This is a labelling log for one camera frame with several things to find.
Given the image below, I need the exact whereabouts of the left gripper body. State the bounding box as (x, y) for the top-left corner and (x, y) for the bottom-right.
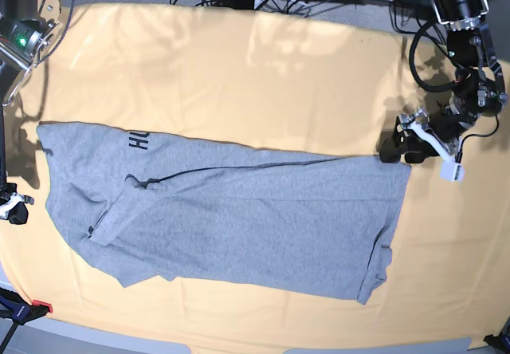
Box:
(394, 107), (462, 163)

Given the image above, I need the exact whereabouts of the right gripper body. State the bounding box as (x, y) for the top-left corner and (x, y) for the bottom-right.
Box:
(1, 190), (34, 220)

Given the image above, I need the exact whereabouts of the grey t-shirt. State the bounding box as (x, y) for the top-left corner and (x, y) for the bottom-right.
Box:
(37, 123), (411, 304)

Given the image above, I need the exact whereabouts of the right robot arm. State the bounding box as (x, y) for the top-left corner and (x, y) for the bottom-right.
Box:
(1, 0), (76, 225)

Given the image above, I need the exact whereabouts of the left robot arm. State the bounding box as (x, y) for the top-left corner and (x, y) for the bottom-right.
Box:
(379, 0), (508, 164)

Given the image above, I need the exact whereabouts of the blue red table clamp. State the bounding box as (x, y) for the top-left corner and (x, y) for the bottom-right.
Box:
(1, 288), (53, 325)

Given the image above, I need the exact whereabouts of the yellow table cloth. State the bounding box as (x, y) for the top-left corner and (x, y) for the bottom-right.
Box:
(1, 4), (509, 353)

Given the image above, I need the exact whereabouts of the black clamp right corner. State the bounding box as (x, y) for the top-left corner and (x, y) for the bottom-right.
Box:
(484, 326), (510, 354)

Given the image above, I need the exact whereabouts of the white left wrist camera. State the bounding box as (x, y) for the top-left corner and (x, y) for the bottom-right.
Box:
(440, 161), (465, 182)

